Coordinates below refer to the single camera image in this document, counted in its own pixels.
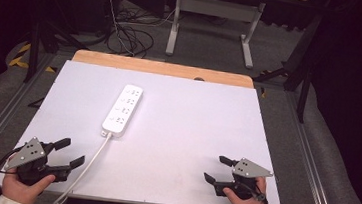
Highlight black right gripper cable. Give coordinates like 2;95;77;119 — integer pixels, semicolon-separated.
242;182;275;204

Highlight aluminium floor rail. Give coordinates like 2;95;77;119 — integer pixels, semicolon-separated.
0;47;57;185
275;91;353;204

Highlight black floor cables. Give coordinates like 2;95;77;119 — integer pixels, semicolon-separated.
105;6;159;60

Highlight white power strip cable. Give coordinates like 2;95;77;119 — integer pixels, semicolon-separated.
49;127;114;204

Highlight black metal stand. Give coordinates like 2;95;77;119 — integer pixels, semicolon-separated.
19;0;94;90
248;7;324;125

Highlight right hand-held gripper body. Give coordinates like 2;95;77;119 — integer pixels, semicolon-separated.
213;155;276;203

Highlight wooden table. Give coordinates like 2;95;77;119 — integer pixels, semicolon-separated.
70;48;257;89

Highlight yellow black floor tape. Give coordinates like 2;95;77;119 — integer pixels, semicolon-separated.
7;40;60;74

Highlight person's left hand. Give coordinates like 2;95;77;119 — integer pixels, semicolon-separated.
0;169;57;204

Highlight white power strip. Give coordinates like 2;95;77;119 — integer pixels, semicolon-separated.
100;82;144;141

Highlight white metal desk frame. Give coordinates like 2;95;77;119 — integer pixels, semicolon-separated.
164;0;267;70

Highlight thin white floor cable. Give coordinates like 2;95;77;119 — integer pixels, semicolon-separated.
95;0;141;57

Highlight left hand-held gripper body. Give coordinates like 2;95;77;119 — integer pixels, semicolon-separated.
2;134;74;190

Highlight white board sheet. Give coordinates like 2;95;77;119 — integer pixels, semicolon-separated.
0;53;297;204

